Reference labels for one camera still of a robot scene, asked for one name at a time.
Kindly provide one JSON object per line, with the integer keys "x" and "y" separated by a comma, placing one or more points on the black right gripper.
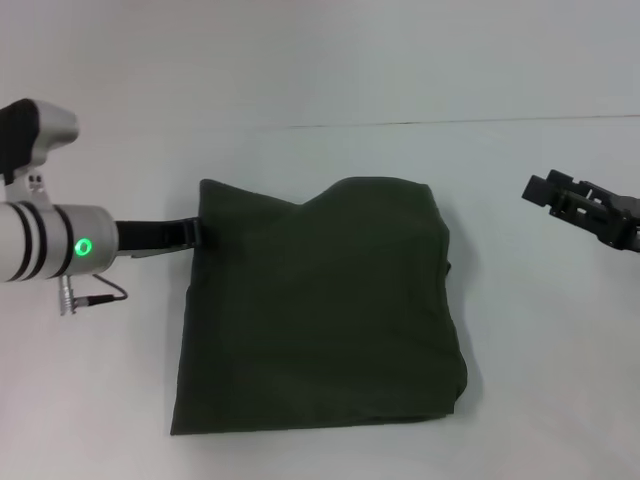
{"x": 620, "y": 220}

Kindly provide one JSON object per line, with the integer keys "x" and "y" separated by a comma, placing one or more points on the dark green FREE t-shirt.
{"x": 320, "y": 310}

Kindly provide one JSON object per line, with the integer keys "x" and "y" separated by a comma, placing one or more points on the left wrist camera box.
{"x": 32, "y": 145}

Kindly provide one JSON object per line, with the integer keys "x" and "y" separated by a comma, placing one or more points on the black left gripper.
{"x": 145, "y": 237}

